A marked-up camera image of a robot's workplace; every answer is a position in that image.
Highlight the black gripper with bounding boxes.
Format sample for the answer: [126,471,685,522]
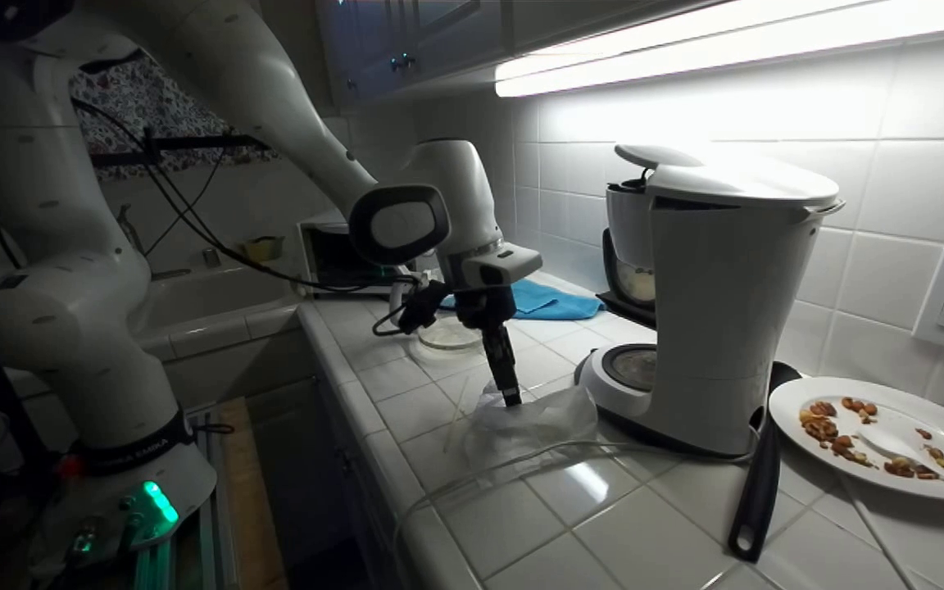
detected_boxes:
[456,284,520,405]

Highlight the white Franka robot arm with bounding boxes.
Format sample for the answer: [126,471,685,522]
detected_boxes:
[0,0,540,465]

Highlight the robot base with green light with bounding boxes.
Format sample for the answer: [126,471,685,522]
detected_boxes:
[30,442,215,580]

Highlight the white coffee maker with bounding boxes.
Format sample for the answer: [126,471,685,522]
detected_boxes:
[577,145,840,460]

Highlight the blue cloth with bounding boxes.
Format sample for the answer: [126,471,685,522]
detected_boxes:
[438,278,603,320]

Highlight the white toaster oven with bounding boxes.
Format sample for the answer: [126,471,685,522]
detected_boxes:
[294,208,399,294]

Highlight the white upper cabinets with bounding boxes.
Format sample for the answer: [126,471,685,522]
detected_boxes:
[316,0,721,107]

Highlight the white plate with food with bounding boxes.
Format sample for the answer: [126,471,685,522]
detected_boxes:
[769,376,944,502]

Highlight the under-cabinet light strip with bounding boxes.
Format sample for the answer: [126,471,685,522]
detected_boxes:
[495,0,944,97]

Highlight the white plastic spoon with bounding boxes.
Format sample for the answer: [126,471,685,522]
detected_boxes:
[858,427,944,483]

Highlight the black handled utensil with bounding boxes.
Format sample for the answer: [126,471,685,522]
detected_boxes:
[723,361,805,562]

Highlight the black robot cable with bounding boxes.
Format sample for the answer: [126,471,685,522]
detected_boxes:
[67,96,451,341]

